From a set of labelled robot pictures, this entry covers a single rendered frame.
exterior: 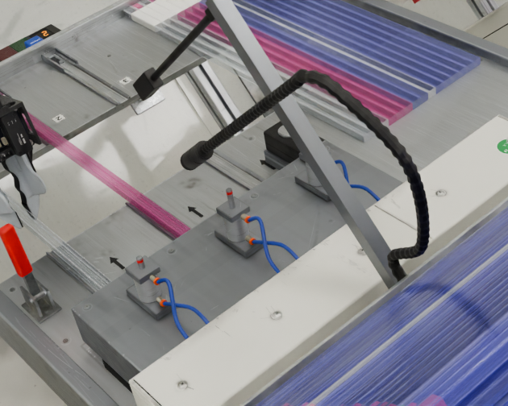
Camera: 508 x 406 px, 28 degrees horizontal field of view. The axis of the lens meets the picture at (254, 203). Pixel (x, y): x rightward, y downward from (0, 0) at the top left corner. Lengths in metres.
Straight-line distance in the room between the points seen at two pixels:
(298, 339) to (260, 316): 0.05
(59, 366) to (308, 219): 0.28
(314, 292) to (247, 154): 0.34
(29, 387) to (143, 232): 0.45
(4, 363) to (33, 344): 0.47
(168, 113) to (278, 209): 1.30
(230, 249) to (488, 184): 0.26
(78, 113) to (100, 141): 0.89
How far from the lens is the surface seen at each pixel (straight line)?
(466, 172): 1.03
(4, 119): 1.10
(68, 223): 2.20
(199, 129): 2.34
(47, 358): 1.02
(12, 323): 1.07
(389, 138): 0.71
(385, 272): 0.89
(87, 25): 1.53
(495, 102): 1.26
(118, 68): 1.44
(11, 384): 1.51
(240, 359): 0.87
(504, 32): 2.46
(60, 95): 1.41
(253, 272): 0.97
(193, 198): 1.17
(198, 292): 0.97
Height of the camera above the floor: 2.11
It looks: 65 degrees down
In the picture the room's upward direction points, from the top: 62 degrees clockwise
